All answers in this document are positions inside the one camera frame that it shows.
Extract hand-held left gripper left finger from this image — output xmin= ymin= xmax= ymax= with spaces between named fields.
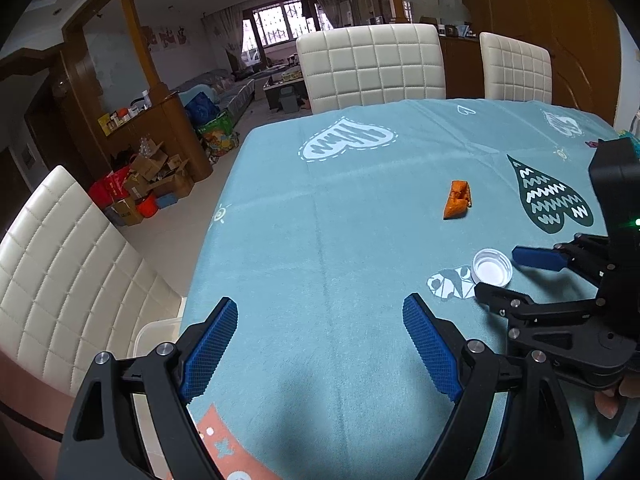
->
xmin=56 ymin=296 xmax=239 ymax=480

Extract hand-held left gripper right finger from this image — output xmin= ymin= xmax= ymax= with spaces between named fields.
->
xmin=402 ymin=292 xmax=586 ymax=480

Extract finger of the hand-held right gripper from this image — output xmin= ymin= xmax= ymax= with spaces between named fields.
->
xmin=512 ymin=232 xmax=616 ymax=286
xmin=474 ymin=281 xmax=609 ymax=357

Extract white round lid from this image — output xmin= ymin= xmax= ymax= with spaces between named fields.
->
xmin=472 ymin=248 xmax=514 ymax=288

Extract clear plastic container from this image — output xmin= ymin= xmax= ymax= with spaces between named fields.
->
xmin=132 ymin=317 xmax=183 ymax=362

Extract person's right hand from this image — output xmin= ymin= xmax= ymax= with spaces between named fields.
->
xmin=594 ymin=377 xmax=640 ymax=418

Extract orange snack packet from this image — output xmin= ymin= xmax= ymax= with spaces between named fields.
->
xmin=443 ymin=180 xmax=472 ymax=220

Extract blue printed tablecloth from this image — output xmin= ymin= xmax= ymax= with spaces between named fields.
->
xmin=177 ymin=99 xmax=640 ymax=480

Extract large cream leather chair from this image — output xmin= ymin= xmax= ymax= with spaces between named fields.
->
xmin=0 ymin=165 xmax=183 ymax=396

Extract brown wooden cabinet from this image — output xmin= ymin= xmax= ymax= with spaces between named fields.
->
xmin=0 ymin=350 xmax=76 ymax=443

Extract pile of cardboard boxes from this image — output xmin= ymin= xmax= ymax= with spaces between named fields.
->
xmin=105 ymin=140 xmax=196 ymax=227

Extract red bag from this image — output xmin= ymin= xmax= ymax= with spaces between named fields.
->
xmin=90 ymin=170 xmax=132 ymax=207

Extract wooden sideboard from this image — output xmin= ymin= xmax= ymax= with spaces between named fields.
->
xmin=439 ymin=35 xmax=485 ymax=100

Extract colourful printed bag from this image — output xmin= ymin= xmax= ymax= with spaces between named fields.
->
xmin=196 ymin=110 xmax=241 ymax=166

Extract curved wooden partition cabinet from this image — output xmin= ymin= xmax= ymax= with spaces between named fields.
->
xmin=97 ymin=91 xmax=214 ymax=196

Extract blue bundle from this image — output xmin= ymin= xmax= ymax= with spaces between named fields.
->
xmin=185 ymin=92 xmax=221 ymax=126

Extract group of small bottles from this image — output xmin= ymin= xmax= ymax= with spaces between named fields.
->
xmin=97 ymin=90 xmax=153 ymax=136

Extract grey sofa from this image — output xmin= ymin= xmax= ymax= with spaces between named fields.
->
xmin=177 ymin=67 xmax=256 ymax=121

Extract coffee table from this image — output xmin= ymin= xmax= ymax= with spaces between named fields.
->
xmin=262 ymin=72 xmax=308 ymax=112

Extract barred window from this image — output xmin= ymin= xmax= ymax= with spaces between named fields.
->
xmin=242 ymin=0 xmax=333 ymax=53

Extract wall pictures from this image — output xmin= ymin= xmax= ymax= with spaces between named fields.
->
xmin=142 ymin=25 xmax=189 ymax=52

